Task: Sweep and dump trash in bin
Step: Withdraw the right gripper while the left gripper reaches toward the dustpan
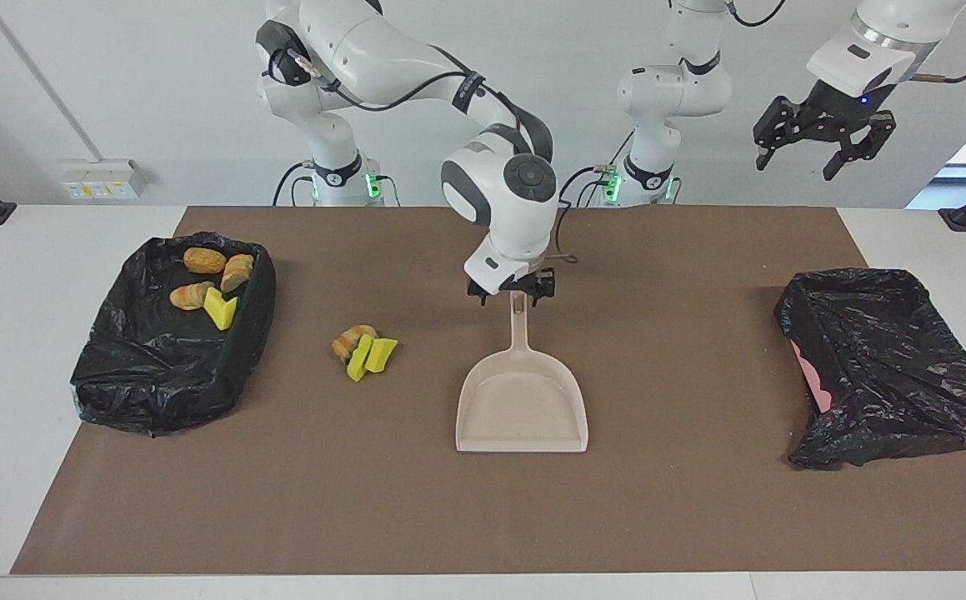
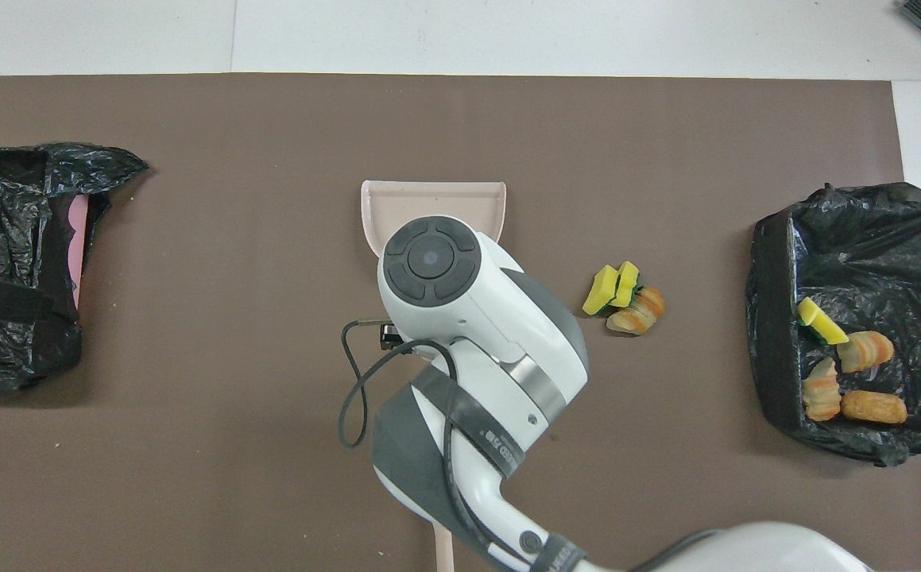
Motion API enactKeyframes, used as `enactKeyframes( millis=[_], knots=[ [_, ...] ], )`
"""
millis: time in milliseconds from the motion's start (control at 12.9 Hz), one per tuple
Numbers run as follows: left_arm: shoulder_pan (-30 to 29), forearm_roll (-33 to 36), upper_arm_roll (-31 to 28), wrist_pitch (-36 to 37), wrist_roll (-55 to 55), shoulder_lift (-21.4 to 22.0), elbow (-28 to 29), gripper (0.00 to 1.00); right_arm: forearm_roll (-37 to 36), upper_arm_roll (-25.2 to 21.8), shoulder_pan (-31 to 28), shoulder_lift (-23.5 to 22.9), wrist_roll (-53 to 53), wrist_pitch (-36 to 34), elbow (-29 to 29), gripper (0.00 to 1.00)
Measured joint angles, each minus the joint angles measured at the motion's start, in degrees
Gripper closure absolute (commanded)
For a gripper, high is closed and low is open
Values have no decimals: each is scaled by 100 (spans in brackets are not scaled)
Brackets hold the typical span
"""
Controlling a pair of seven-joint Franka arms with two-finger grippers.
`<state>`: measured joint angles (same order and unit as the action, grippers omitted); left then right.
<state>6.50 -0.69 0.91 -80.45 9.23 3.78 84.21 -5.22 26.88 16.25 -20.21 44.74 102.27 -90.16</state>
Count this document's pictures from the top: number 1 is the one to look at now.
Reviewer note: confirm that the brown table mat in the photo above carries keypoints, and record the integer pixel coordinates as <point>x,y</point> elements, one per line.
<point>482,517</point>

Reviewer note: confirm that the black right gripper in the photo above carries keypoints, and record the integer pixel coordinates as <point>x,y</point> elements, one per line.
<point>541,277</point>

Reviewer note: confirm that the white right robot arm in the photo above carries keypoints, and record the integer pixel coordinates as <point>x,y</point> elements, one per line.
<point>382,42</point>

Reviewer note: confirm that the black bag lined bin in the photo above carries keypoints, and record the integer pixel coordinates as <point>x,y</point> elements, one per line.
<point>157,375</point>

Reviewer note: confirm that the white wall socket box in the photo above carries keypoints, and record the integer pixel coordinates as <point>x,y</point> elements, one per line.
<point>99,179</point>

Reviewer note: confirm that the green and yellow sponge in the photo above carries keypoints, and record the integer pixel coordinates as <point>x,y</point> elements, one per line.
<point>222,310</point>

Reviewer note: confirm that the brown oval bread roll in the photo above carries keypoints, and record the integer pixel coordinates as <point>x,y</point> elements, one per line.
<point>204,261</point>

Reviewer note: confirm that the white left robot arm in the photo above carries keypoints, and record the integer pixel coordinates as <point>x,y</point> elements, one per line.
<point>674,92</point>

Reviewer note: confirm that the orange striped croissant piece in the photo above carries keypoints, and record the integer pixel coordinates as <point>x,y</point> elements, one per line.
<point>191,296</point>

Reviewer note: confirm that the crumpled black trash bag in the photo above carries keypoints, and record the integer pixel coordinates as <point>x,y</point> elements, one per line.
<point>891,367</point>

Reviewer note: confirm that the white wall conduit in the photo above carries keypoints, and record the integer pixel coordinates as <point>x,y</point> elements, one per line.
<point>20,50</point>

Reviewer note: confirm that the beige plastic dustpan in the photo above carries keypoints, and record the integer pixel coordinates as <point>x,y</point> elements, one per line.
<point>524,408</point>

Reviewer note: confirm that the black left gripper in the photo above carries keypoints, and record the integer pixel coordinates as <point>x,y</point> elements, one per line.
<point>837,108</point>

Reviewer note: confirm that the pink plastic bin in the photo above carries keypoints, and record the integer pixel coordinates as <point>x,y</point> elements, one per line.
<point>816,387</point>

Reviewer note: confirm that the yellow sponge piece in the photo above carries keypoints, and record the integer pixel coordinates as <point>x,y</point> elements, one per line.
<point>382,354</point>
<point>358,358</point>

